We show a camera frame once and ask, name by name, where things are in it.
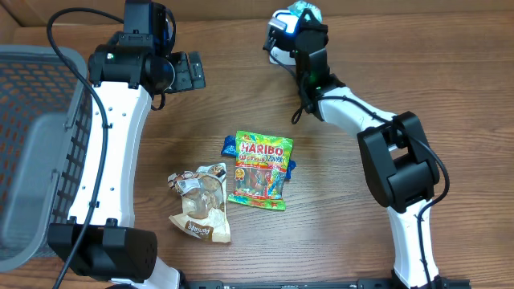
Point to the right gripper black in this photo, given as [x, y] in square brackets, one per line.
[323, 26]

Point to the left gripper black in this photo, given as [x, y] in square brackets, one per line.
[186, 81]

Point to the blue snack wrapper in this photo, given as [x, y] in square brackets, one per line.
[229, 150]

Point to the green Haribo candy bag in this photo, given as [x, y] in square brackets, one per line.
[260, 170]

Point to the cookie bag brown white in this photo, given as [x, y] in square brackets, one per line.
[204, 198]

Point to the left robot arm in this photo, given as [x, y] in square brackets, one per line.
[125, 75]

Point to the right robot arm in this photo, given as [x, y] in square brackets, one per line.
[401, 169]

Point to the white barcode scanner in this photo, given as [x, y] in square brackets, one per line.
[285, 57]

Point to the grey plastic shopping basket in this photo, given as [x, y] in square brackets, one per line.
[45, 124]

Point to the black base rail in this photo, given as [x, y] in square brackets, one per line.
[443, 283]

